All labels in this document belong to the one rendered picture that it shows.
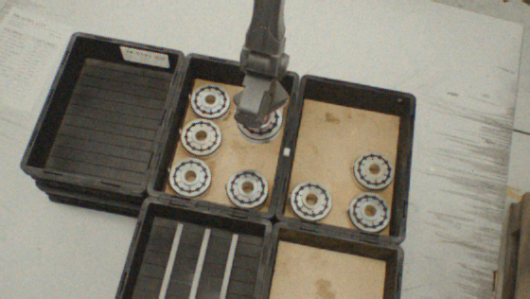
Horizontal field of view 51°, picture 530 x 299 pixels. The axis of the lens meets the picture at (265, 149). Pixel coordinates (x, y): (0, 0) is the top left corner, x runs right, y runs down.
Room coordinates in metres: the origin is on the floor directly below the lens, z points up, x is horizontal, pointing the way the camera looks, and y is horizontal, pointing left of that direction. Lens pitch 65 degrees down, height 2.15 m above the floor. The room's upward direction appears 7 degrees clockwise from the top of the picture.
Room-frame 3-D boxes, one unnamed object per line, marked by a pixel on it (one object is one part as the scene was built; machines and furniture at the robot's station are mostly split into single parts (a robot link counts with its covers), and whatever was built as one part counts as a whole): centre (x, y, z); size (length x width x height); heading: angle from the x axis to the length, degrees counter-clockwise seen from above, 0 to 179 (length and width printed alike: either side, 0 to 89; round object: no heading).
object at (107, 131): (0.62, 0.40, 0.87); 0.40 x 0.30 x 0.11; 176
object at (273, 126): (0.59, 0.02, 1.03); 0.10 x 0.10 x 0.01
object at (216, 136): (0.60, 0.16, 0.86); 0.10 x 0.10 x 0.01
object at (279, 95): (0.58, 0.02, 1.15); 0.10 x 0.07 x 0.07; 131
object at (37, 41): (0.86, 0.77, 0.70); 0.33 x 0.23 x 0.01; 171
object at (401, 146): (0.58, -0.20, 0.87); 0.40 x 0.30 x 0.11; 176
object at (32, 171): (0.62, 0.40, 0.92); 0.40 x 0.30 x 0.02; 176
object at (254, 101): (0.54, 0.03, 1.24); 0.11 x 0.09 x 0.12; 171
